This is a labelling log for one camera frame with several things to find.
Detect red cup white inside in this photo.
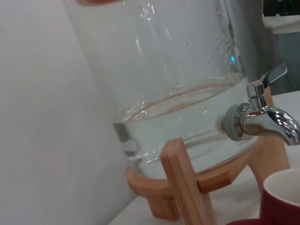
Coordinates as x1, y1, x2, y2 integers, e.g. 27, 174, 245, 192
224, 168, 300, 225

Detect chrome dispenser faucet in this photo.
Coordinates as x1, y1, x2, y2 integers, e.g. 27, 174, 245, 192
218, 62, 300, 146

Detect glass water dispenser jar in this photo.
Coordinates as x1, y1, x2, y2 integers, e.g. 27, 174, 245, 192
63, 0, 261, 180

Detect wooden dispenser stand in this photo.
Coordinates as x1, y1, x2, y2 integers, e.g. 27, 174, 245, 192
125, 79, 292, 225

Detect dark grey background object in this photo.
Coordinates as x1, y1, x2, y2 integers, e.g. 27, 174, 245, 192
271, 31, 300, 96

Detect white background object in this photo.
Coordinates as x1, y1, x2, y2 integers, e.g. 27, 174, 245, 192
261, 14, 300, 35

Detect dark background screen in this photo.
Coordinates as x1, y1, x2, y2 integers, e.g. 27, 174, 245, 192
262, 0, 300, 17

